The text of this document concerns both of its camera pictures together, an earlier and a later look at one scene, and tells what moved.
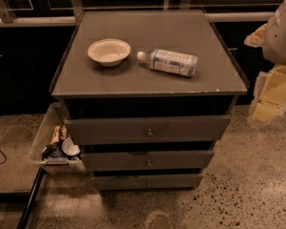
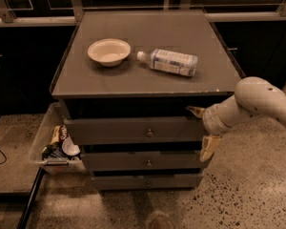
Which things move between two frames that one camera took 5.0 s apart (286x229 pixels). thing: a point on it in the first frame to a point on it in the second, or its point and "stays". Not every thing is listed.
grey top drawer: x=151 y=129 stays
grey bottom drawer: x=147 y=182 stays
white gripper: x=280 y=37 to x=210 y=120
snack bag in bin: x=60 y=134 stays
